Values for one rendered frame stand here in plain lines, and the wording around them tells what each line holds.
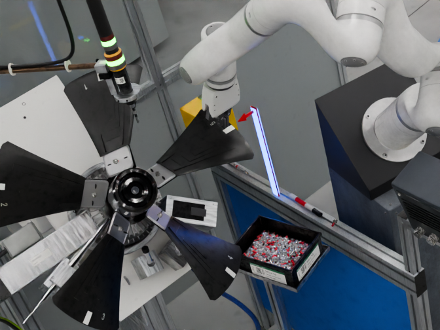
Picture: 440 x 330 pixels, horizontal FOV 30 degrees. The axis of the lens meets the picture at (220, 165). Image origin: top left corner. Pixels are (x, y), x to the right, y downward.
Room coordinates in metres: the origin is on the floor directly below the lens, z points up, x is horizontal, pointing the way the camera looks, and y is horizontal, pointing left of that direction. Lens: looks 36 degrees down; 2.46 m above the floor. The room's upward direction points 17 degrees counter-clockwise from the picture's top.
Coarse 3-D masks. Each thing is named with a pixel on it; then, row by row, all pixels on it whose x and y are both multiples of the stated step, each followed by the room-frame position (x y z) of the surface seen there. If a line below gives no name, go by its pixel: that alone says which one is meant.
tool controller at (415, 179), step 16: (416, 160) 1.45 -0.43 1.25; (432, 160) 1.43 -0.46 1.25; (400, 176) 1.43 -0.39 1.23; (416, 176) 1.41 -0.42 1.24; (432, 176) 1.39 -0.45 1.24; (400, 192) 1.40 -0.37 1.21; (416, 192) 1.37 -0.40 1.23; (432, 192) 1.35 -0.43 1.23; (416, 208) 1.37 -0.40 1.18; (432, 208) 1.32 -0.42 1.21; (416, 224) 1.41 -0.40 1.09; (432, 224) 1.35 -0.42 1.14; (432, 240) 1.36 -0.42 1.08
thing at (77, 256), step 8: (104, 224) 1.74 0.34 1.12; (96, 232) 1.72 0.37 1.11; (88, 240) 1.70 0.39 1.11; (88, 248) 1.69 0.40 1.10; (80, 256) 1.67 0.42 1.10; (72, 264) 1.65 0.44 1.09; (48, 288) 1.61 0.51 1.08; (48, 296) 1.59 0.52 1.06; (40, 304) 1.57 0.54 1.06; (32, 312) 1.56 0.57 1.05
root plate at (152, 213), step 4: (152, 208) 1.73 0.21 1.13; (156, 208) 1.74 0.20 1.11; (148, 212) 1.70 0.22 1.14; (152, 212) 1.71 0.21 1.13; (156, 212) 1.72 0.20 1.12; (164, 212) 1.74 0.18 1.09; (148, 216) 1.68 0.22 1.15; (152, 216) 1.69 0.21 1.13; (156, 216) 1.70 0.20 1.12; (164, 216) 1.72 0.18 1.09; (168, 216) 1.74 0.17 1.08; (152, 220) 1.67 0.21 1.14; (160, 220) 1.69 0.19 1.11; (164, 220) 1.70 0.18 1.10; (168, 220) 1.71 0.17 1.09; (156, 224) 1.67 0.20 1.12; (160, 224) 1.67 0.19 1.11; (164, 224) 1.68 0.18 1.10; (164, 228) 1.66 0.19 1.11
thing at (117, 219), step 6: (114, 216) 1.67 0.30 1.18; (120, 216) 1.69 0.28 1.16; (114, 222) 1.67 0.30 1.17; (120, 222) 1.69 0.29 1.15; (126, 222) 1.71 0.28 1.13; (114, 228) 1.66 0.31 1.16; (126, 228) 1.70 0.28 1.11; (114, 234) 1.65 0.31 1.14; (120, 234) 1.67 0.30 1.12; (126, 234) 1.69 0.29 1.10; (120, 240) 1.67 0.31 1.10
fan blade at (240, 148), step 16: (192, 128) 1.93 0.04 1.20; (208, 128) 1.91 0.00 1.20; (176, 144) 1.89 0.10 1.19; (192, 144) 1.87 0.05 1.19; (208, 144) 1.85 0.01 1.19; (224, 144) 1.84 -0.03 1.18; (240, 144) 1.84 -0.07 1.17; (160, 160) 1.84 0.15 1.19; (176, 160) 1.82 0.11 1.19; (192, 160) 1.80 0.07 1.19; (208, 160) 1.79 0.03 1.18; (224, 160) 1.79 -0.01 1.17; (240, 160) 1.79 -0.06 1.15
